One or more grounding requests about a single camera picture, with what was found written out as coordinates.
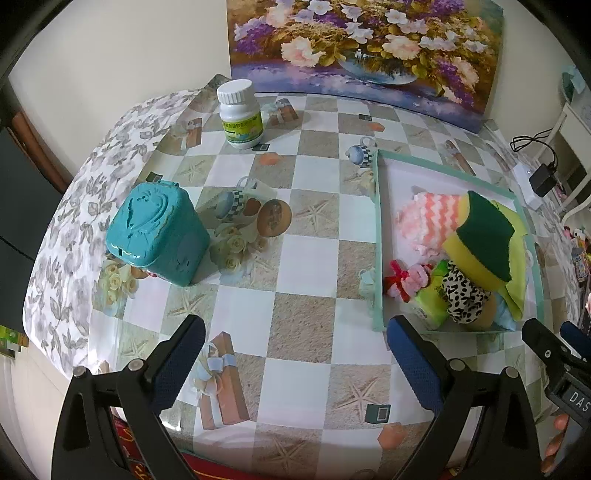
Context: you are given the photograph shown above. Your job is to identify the red pink crochet flower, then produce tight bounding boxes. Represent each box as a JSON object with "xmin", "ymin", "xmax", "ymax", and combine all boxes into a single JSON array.
[{"xmin": 384, "ymin": 260, "xmax": 432, "ymax": 303}]

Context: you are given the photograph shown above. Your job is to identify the white power strip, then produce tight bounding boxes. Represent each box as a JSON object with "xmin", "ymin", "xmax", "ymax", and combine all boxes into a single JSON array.
[{"xmin": 512, "ymin": 161, "xmax": 546, "ymax": 210}]

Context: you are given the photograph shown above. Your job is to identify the white tray with teal rim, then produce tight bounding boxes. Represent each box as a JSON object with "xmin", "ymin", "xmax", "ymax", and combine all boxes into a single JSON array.
[{"xmin": 372, "ymin": 148, "xmax": 546, "ymax": 334}]

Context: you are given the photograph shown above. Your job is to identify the red printed cloth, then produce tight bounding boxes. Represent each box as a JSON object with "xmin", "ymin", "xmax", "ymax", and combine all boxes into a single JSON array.
[{"xmin": 111, "ymin": 415, "xmax": 259, "ymax": 480}]

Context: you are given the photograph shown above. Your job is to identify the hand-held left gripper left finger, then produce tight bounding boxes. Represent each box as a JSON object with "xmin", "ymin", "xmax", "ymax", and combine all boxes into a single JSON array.
[{"xmin": 51, "ymin": 315, "xmax": 207, "ymax": 480}]

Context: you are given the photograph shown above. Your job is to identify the black white leopard scrunchie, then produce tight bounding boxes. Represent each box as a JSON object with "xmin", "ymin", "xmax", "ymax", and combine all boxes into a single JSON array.
[{"xmin": 436, "ymin": 265, "xmax": 491, "ymax": 324}]

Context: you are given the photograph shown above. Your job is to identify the pink white plush toy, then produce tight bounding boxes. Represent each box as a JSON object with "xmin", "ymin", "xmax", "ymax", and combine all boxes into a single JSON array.
[{"xmin": 563, "ymin": 224, "xmax": 591, "ymax": 250}]

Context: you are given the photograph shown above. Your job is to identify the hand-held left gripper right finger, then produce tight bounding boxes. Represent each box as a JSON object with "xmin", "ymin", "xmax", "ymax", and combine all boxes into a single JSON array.
[{"xmin": 387, "ymin": 315, "xmax": 542, "ymax": 480}]

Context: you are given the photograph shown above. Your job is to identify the person's right hand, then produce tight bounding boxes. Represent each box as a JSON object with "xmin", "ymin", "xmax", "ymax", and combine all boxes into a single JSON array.
[{"xmin": 542, "ymin": 413, "xmax": 571, "ymax": 476}]

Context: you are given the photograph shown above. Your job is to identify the black cable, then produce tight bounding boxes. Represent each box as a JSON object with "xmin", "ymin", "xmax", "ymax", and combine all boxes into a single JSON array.
[{"xmin": 509, "ymin": 129, "xmax": 559, "ymax": 174}]

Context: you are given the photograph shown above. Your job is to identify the blue face mask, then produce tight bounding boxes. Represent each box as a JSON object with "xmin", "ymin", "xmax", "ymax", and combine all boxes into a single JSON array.
[{"xmin": 494, "ymin": 302, "xmax": 518, "ymax": 332}]

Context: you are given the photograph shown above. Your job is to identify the teal plastic container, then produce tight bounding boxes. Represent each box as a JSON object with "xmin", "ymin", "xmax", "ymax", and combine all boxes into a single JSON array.
[{"xmin": 105, "ymin": 180, "xmax": 211, "ymax": 287}]

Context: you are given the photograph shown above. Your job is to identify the white desk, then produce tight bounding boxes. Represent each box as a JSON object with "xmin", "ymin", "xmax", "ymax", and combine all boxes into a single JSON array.
[{"xmin": 549, "ymin": 102, "xmax": 591, "ymax": 222}]

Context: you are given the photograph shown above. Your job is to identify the green yellow scouring sponge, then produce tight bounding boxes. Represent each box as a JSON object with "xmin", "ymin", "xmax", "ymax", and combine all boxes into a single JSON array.
[{"xmin": 443, "ymin": 190, "xmax": 518, "ymax": 283}]

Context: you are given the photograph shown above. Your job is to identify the pink white striped cloth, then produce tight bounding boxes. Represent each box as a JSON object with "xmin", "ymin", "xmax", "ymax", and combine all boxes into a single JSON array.
[{"xmin": 397, "ymin": 191, "xmax": 469, "ymax": 245}]

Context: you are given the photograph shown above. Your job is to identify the dark wooden furniture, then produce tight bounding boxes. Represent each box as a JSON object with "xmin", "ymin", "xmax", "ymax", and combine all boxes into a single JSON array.
[{"xmin": 0, "ymin": 69, "xmax": 75, "ymax": 333}]

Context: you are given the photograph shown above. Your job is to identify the black charger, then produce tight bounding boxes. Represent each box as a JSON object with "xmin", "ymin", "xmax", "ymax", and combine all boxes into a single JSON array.
[{"xmin": 529, "ymin": 164, "xmax": 558, "ymax": 195}]

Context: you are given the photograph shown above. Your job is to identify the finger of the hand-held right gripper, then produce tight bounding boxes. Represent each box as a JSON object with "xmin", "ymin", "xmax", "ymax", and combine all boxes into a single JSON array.
[
  {"xmin": 560, "ymin": 320, "xmax": 591, "ymax": 361},
  {"xmin": 522, "ymin": 318, "xmax": 571, "ymax": 374}
]

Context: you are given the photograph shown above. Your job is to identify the green printed box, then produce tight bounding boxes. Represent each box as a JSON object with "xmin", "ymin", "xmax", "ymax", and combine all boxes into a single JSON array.
[{"xmin": 0, "ymin": 323, "xmax": 28, "ymax": 356}]

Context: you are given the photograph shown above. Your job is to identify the white pill bottle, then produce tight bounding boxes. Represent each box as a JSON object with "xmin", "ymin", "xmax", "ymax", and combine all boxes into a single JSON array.
[{"xmin": 216, "ymin": 79, "xmax": 265, "ymax": 150}]

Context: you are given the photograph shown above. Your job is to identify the small white-green tissue pack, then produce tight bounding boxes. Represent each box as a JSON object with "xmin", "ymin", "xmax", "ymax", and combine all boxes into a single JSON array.
[{"xmin": 412, "ymin": 259, "xmax": 455, "ymax": 330}]

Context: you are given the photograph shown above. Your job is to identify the floral canvas painting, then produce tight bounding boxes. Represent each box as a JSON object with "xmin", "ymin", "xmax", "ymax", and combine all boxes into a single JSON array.
[{"xmin": 226, "ymin": 0, "xmax": 505, "ymax": 134}]

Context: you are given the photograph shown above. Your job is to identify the yellow-green cloth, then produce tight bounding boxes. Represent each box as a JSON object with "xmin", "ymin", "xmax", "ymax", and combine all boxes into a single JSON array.
[{"xmin": 489, "ymin": 198, "xmax": 532, "ymax": 321}]

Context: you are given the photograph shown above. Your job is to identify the checkered printed tablecloth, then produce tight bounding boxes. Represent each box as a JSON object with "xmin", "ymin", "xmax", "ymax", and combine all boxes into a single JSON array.
[{"xmin": 90, "ymin": 88, "xmax": 573, "ymax": 480}]

